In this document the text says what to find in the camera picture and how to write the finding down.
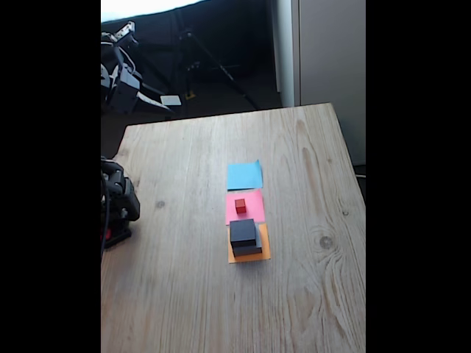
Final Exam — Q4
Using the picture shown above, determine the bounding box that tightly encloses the white cabinet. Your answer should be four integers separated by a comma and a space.
272, 0, 366, 166

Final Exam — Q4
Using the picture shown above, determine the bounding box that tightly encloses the black tripod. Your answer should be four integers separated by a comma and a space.
172, 29, 261, 111

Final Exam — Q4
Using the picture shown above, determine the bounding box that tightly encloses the black light stand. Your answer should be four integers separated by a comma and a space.
135, 35, 170, 93

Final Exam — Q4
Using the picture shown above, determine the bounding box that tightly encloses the small gripper camera board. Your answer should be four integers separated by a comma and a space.
113, 21, 140, 47

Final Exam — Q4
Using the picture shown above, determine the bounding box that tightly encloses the medium black cube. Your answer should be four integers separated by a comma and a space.
230, 218, 258, 249

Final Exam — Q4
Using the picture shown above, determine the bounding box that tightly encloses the blue paper sheet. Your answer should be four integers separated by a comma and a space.
227, 160, 264, 191

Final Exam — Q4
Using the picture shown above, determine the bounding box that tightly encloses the orange paper sheet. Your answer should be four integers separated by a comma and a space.
227, 223, 272, 264

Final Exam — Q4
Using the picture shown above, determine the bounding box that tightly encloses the bright white light panel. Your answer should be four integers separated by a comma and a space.
101, 0, 207, 23

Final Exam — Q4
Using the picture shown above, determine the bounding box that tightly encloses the pink paper sheet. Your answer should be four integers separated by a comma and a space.
224, 190, 266, 226

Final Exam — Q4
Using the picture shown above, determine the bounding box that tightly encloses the large grey cube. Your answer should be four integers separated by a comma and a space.
231, 235, 263, 257

